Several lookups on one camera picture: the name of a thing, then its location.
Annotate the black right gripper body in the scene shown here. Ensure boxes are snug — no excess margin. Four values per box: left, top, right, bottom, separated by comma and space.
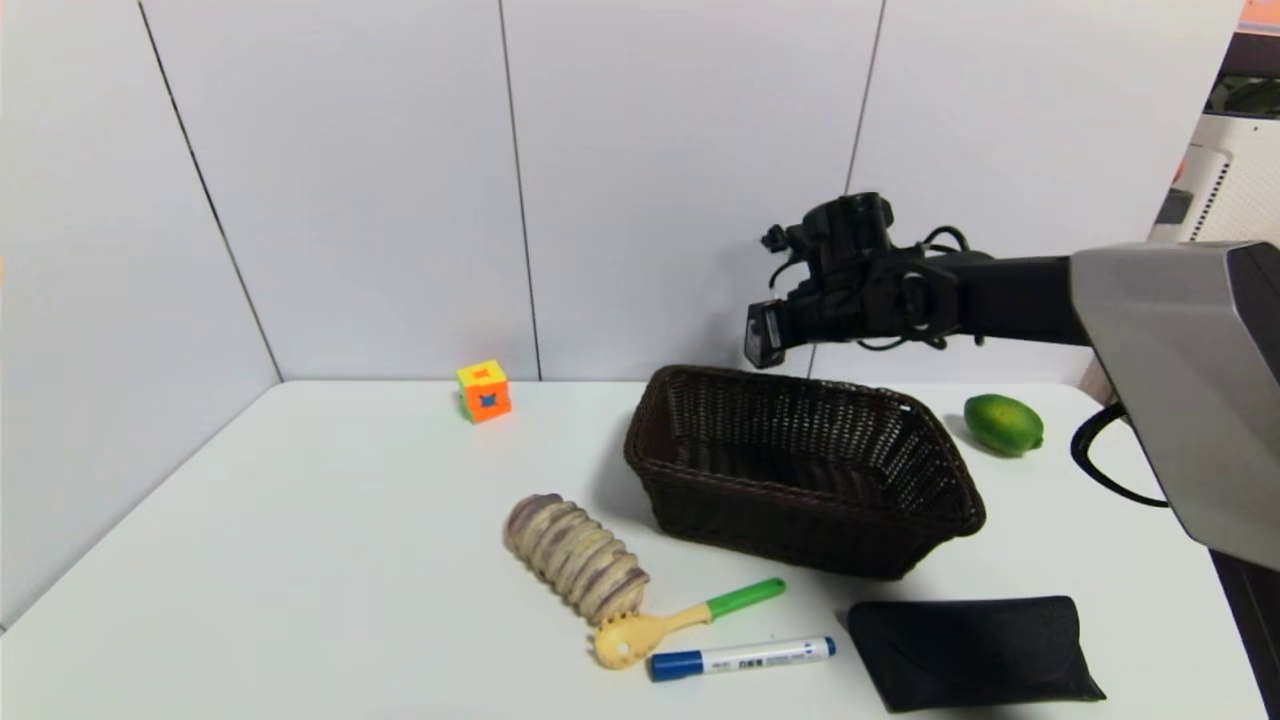
743, 279, 869, 369

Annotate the dark brown wicker basket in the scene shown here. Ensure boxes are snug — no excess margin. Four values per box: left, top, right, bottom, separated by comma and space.
623, 364, 988, 582

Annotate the green mango fruit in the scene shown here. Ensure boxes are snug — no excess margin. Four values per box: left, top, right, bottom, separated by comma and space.
963, 393, 1045, 458

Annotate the orange yellow green puzzle cube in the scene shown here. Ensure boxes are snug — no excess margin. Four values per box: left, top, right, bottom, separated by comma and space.
457, 360, 513, 425

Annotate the swirled beige purple bread roll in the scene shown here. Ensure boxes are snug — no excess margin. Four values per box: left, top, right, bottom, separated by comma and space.
505, 493, 651, 625

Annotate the white marker blue cap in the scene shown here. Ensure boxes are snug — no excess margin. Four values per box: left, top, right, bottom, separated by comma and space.
648, 636, 837, 682

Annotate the black leather glasses case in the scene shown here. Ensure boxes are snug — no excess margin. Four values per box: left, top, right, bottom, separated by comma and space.
847, 596, 1108, 713

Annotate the white perforated cabinet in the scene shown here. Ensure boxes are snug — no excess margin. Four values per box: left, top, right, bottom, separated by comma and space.
1150, 112, 1280, 246

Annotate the dark background shelf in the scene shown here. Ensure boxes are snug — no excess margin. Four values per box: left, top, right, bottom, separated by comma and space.
1205, 35, 1280, 116

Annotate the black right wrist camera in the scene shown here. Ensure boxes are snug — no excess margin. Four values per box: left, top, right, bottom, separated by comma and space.
785, 193, 896, 263

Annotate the yellow pasta spoon green handle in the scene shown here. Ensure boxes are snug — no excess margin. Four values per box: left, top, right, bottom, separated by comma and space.
592, 577, 787, 669

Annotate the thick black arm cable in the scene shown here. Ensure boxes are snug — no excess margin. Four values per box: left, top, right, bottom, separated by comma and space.
1070, 400, 1171, 508

